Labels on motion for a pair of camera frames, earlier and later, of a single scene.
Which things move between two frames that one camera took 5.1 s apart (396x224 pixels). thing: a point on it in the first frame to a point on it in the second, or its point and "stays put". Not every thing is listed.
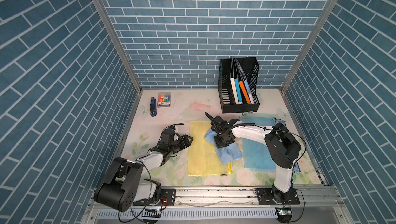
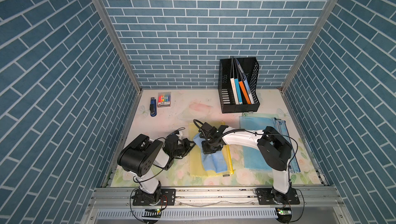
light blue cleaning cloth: [227, 154] to [216, 161]
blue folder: [245, 80] stays put
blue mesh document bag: [257, 155] stays put
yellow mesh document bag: [203, 159] stays put
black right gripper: [218, 145] to [204, 149]
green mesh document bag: [260, 114] stays put
